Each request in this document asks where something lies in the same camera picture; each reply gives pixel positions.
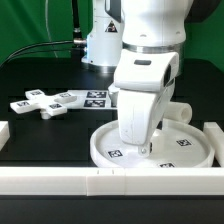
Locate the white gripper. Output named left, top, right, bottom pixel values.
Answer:
left=114, top=49, right=179, bottom=157

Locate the white round table top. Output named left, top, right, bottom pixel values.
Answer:
left=90, top=119, right=214, bottom=168

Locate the white marker sheet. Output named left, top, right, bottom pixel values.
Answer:
left=65, top=90, right=116, bottom=110

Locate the white cross-shaped table base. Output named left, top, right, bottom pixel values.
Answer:
left=10, top=89, right=77, bottom=120

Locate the white right rail block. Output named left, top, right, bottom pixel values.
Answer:
left=203, top=122, right=224, bottom=168

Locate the white rail block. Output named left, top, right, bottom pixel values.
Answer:
left=203, top=122, right=224, bottom=168
left=0, top=121, right=10, bottom=151

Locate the white front rail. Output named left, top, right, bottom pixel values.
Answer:
left=0, top=167, right=224, bottom=196

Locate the black upright cable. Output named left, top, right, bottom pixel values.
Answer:
left=71, top=0, right=83, bottom=42

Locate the white left rail block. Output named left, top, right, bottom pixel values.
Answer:
left=0, top=121, right=10, bottom=151

